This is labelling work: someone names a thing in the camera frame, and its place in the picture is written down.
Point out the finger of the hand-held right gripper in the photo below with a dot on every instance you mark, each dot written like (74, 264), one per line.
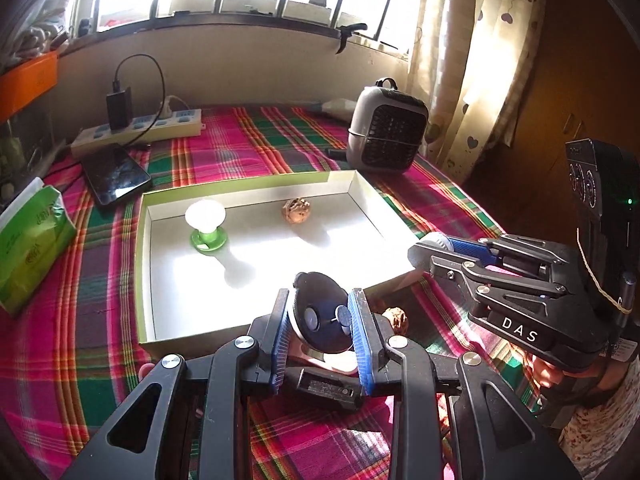
(450, 272)
(470, 249)

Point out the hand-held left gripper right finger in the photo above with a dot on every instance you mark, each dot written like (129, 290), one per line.
(360, 345)

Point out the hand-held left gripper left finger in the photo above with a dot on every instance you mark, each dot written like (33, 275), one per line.
(281, 340)

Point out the walnut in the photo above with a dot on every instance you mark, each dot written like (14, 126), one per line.
(296, 210)
(397, 319)

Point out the black bike light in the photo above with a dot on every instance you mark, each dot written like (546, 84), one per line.
(325, 390)

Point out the green-edged white cardboard box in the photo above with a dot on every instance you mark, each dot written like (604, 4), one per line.
(280, 260)

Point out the person's right forearm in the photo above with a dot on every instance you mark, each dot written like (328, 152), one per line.
(605, 435)

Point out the person's right hand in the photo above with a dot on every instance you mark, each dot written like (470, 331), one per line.
(547, 372)

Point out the pink and white suction hook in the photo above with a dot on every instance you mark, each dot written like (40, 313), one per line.
(327, 361)

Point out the grey desktop heater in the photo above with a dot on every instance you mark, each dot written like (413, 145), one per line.
(387, 130)

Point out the green and white suction hook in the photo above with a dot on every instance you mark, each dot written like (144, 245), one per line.
(205, 215)

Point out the small black plug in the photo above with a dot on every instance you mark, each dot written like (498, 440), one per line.
(336, 152)

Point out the heart-print curtain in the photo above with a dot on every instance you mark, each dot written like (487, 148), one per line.
(465, 60)

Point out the white tube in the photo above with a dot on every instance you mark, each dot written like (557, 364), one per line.
(337, 108)

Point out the wooden wardrobe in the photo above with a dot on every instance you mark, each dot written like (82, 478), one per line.
(575, 60)

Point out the plaid blanket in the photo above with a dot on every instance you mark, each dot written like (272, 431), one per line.
(75, 360)

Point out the black smartphone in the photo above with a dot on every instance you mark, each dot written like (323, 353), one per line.
(117, 175)

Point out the white power strip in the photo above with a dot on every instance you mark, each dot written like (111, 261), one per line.
(165, 127)

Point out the black clamp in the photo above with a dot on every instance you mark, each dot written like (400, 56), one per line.
(346, 35)

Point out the green tissue pack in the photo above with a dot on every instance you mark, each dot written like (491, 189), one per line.
(32, 245)

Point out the black charger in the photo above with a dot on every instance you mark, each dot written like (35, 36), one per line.
(119, 107)

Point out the window grille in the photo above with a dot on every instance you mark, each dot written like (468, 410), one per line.
(225, 17)

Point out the orange box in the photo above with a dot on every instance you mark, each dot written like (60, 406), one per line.
(27, 85)

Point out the plastic bags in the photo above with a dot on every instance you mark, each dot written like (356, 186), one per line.
(40, 30)

